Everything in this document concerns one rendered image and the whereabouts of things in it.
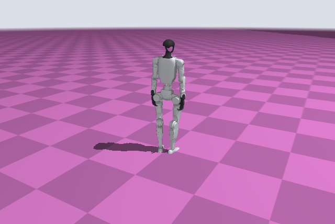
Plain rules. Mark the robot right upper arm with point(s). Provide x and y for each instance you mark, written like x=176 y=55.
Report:
x=180 y=64

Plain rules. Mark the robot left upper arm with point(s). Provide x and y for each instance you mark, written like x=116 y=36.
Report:
x=155 y=68

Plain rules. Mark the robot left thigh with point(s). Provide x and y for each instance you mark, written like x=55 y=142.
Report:
x=158 y=108

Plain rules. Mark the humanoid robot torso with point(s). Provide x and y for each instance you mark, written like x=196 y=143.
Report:
x=167 y=71

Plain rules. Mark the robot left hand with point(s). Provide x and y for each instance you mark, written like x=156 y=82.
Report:
x=153 y=102

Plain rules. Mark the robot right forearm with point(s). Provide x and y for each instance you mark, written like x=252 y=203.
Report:
x=182 y=87

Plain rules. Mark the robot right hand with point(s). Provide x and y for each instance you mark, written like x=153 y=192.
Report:
x=182 y=102

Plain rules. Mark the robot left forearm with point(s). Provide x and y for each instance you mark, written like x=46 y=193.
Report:
x=154 y=84

